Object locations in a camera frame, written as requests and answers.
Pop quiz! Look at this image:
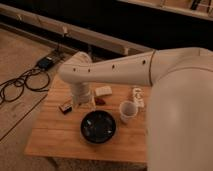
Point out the dark red pepper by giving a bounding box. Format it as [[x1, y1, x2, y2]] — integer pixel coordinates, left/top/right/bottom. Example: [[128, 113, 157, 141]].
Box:
[[95, 97, 106, 106]]

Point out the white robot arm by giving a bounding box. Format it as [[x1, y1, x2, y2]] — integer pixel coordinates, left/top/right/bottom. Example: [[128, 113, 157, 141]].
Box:
[[59, 47, 213, 171]]

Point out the white ceramic cup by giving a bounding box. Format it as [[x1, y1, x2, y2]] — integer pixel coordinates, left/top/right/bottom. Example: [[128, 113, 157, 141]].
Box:
[[119, 101, 138, 123]]

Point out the beige sponge block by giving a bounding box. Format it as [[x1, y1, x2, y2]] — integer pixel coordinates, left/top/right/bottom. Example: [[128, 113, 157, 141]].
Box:
[[95, 86, 112, 97]]

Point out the white patterned small box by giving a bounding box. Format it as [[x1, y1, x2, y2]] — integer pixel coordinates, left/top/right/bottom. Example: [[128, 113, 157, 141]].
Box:
[[132, 88, 144, 108]]

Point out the wooden table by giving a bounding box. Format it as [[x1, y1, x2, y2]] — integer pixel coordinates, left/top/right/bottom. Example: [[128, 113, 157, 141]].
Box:
[[25, 76, 146, 163]]

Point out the black bowl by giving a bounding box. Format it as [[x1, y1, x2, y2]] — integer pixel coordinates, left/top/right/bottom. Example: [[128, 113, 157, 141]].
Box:
[[80, 110, 116, 144]]

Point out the brown black eraser block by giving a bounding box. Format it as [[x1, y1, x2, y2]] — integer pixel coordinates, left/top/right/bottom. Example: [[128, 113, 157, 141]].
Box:
[[59, 101, 73, 115]]

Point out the black power adapter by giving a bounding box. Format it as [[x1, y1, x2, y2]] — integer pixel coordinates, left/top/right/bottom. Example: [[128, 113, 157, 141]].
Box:
[[36, 57, 54, 70]]

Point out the long wooden beam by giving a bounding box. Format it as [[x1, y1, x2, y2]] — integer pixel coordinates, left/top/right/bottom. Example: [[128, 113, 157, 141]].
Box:
[[0, 3, 152, 55]]

